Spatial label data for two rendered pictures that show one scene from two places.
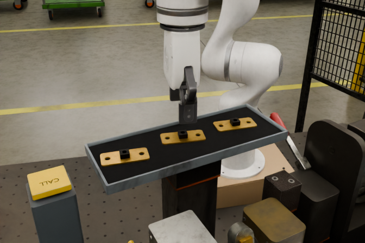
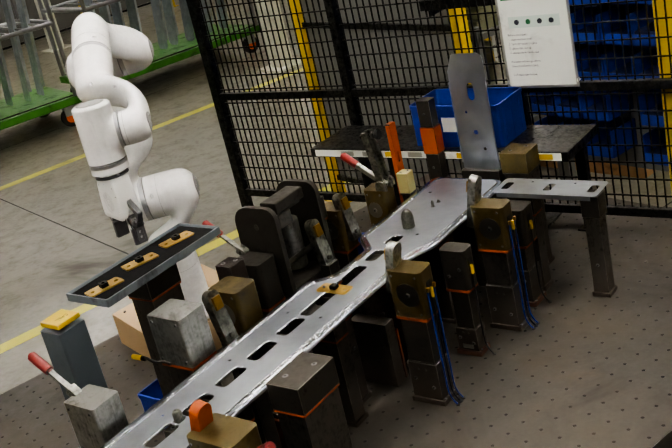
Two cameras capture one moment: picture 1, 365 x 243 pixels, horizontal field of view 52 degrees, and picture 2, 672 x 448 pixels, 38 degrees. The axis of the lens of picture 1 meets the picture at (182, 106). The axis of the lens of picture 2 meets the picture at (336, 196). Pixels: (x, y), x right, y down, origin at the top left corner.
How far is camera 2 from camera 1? 158 cm
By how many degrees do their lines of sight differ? 22
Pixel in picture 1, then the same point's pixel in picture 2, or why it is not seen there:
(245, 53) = (157, 185)
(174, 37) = (112, 183)
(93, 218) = (60, 430)
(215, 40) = not seen: hidden behind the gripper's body
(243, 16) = (142, 151)
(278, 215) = (233, 282)
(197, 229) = (181, 303)
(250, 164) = not seen: hidden behind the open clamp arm
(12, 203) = not seen: outside the picture
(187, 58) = (126, 194)
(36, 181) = (51, 321)
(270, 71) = (188, 192)
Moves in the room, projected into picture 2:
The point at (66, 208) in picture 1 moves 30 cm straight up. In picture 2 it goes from (81, 332) to (35, 201)
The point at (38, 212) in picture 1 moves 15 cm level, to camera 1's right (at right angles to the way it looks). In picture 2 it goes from (65, 338) to (133, 310)
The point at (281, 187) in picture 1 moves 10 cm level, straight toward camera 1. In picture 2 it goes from (229, 266) to (231, 283)
